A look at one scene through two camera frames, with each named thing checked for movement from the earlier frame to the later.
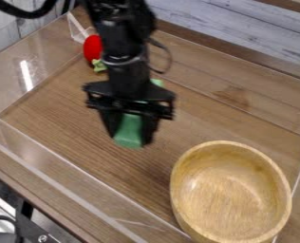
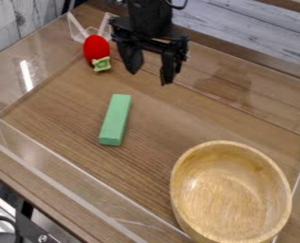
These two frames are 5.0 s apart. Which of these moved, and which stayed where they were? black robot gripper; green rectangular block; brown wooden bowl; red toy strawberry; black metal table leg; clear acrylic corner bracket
Moved: black robot gripper; green rectangular block
Stayed: red toy strawberry; black metal table leg; clear acrylic corner bracket; brown wooden bowl
